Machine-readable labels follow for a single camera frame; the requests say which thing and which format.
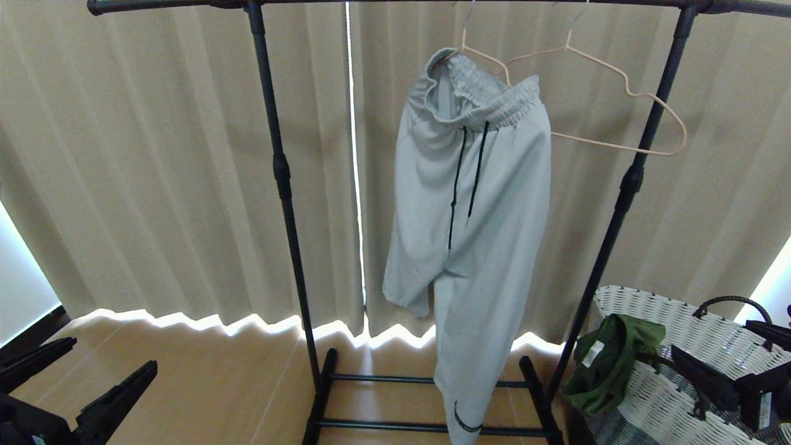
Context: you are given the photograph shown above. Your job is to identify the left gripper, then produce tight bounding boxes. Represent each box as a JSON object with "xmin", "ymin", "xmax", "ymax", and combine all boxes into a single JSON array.
[{"xmin": 0, "ymin": 337, "xmax": 158, "ymax": 445}]

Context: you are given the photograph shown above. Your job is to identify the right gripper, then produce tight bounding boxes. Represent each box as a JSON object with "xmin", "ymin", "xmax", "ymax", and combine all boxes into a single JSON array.
[{"xmin": 670, "ymin": 320, "xmax": 791, "ymax": 433}]

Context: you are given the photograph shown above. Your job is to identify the green garment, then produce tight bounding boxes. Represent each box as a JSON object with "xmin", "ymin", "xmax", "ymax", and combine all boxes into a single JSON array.
[{"xmin": 562, "ymin": 314, "xmax": 667, "ymax": 416}]

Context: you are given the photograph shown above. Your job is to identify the pale grey shorts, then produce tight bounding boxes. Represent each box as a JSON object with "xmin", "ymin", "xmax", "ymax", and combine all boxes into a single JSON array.
[{"xmin": 382, "ymin": 48, "xmax": 552, "ymax": 445}]

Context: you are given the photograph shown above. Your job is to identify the pink clothes hanger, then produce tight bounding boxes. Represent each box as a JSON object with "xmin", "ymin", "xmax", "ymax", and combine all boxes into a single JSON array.
[
  {"xmin": 507, "ymin": 0, "xmax": 688, "ymax": 156},
  {"xmin": 439, "ymin": 0, "xmax": 514, "ymax": 87}
]

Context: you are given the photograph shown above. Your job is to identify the white laundry basket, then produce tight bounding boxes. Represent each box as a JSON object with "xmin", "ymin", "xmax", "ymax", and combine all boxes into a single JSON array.
[{"xmin": 584, "ymin": 286, "xmax": 791, "ymax": 445}]

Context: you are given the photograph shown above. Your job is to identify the black clothes rack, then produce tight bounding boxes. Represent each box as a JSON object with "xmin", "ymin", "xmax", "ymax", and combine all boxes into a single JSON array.
[{"xmin": 87, "ymin": 0, "xmax": 791, "ymax": 445}]

